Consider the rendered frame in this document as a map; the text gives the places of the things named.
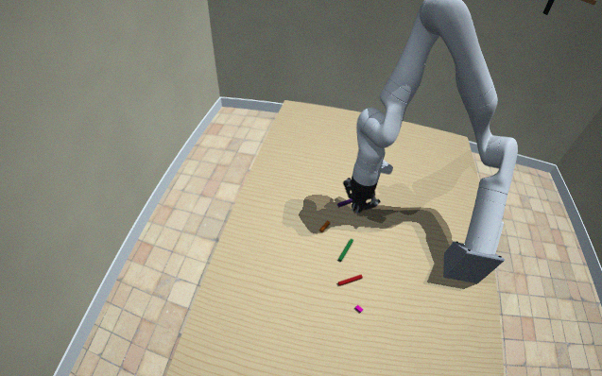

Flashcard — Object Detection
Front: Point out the dark red rod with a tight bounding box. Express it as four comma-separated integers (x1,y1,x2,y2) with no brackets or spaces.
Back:
338,275,362,286

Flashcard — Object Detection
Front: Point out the orange rod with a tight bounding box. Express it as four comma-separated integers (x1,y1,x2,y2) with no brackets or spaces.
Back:
319,220,330,232

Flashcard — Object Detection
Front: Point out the green rod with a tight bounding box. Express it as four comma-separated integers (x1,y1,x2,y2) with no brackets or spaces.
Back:
338,238,353,262

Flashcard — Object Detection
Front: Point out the purple rod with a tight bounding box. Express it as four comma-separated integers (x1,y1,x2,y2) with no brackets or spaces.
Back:
337,198,353,207

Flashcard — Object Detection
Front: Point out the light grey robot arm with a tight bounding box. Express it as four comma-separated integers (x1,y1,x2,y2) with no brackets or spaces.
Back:
353,0,518,254

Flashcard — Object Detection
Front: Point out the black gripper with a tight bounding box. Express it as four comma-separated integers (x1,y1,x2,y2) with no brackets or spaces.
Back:
343,177,381,214

